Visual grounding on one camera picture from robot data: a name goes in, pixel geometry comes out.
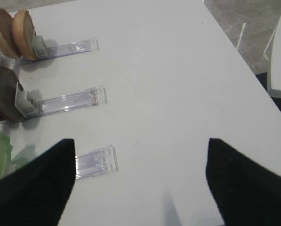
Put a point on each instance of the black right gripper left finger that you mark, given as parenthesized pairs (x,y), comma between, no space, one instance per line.
(37,193)

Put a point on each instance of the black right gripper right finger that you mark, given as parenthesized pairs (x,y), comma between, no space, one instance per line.
(246,193)

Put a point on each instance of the brown meat patty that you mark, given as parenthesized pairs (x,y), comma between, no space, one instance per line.
(8,84)

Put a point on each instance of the near tan bread bun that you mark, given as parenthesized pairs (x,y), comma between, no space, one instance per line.
(23,32)

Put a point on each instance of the tan bread bun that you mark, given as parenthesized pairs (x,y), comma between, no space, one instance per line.
(7,44)
(23,32)

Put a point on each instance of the far tan bread bun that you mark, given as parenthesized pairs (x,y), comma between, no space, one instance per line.
(7,44)

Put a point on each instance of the grey patty pusher block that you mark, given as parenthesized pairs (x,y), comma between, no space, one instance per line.
(24,102)

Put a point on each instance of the grey bun pusher block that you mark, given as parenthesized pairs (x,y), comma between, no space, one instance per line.
(39,46)

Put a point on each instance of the clear acrylic lettuce rail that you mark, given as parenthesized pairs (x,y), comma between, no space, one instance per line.
(97,162)

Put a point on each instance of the clear acrylic patty rail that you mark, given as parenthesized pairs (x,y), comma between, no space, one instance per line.
(87,98)

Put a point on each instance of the clear acrylic bun rail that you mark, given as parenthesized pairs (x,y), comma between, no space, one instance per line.
(65,50)

